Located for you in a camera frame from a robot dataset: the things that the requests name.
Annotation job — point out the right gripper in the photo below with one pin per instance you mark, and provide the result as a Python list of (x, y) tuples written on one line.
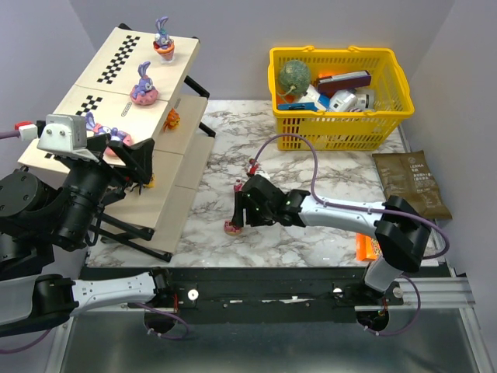
[(241, 207)]

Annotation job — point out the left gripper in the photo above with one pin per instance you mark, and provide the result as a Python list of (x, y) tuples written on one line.
[(112, 156)]

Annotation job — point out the strawberry tart toy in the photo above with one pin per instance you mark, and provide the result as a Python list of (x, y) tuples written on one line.
[(231, 229)]

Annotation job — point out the black dragon toy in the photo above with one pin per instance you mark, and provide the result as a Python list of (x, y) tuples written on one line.
[(140, 186)]

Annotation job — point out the purple bunny pink donut toy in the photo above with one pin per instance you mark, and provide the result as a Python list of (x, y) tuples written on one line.
[(98, 129)]

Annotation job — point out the orange dragon toy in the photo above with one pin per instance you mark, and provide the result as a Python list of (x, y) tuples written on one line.
[(172, 120)]

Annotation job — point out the strawberry cake slice toy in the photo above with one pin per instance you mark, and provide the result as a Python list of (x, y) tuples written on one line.
[(253, 167)]

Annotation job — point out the purple bunny cupcake toy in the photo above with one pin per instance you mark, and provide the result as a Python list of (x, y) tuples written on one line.
[(163, 44)]

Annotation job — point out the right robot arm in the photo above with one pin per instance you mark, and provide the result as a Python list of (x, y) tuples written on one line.
[(399, 230)]

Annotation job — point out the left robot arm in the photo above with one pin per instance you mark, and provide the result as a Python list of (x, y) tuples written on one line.
[(35, 218)]

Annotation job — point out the beige tiered shelf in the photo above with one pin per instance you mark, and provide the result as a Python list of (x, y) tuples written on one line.
[(152, 222)]

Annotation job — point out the yellow plastic basket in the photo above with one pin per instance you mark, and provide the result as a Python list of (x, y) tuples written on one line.
[(339, 124)]

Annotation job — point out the orange snack box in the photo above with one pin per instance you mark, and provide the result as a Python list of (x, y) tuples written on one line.
[(367, 249)]

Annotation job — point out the blue box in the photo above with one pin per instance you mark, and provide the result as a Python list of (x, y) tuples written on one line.
[(297, 106)]

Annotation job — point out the green melon ball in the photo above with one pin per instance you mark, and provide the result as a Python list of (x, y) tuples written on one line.
[(294, 77)]

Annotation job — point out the purple box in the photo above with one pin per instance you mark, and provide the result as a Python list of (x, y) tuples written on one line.
[(350, 80)]

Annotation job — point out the brown coffee bag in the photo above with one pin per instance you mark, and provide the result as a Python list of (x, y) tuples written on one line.
[(407, 175)]

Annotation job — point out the white bottle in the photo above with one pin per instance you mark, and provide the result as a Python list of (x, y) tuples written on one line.
[(365, 98)]

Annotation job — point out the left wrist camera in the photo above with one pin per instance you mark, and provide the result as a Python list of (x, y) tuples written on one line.
[(65, 135)]

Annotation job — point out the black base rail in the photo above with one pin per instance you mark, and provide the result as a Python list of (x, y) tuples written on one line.
[(239, 295)]

